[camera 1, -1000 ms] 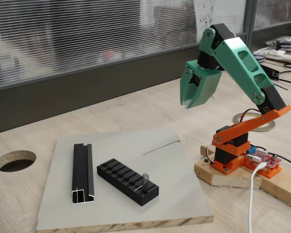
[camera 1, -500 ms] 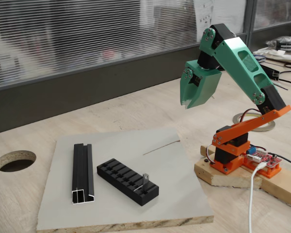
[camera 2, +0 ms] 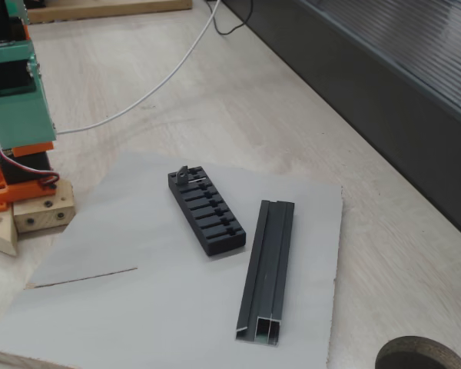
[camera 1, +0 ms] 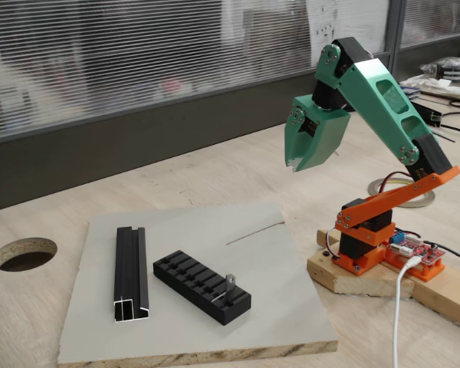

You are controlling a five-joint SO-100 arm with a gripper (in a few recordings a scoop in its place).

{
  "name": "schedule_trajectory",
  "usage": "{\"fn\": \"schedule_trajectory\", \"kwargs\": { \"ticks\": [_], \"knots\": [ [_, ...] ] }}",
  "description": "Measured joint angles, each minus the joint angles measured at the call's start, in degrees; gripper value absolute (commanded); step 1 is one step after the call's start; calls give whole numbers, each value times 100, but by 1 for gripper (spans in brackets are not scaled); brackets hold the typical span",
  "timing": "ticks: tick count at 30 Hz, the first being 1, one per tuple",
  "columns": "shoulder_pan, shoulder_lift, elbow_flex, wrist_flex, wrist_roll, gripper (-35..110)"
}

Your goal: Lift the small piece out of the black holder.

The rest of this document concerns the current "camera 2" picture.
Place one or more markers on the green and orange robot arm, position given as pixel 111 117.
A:
pixel 38 163

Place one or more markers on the dark aluminium profile rail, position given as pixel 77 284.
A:
pixel 269 269

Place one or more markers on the wooden block with screws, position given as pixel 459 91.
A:
pixel 42 219

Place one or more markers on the grey flat board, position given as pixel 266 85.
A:
pixel 138 307

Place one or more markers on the light wooden plank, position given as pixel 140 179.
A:
pixel 0 234

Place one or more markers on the long wooden board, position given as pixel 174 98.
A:
pixel 100 9

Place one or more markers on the small black clip part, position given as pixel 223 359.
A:
pixel 181 175

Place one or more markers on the grey horizontal window blinds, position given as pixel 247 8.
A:
pixel 426 38

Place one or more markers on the black slotted block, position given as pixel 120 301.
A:
pixel 215 246

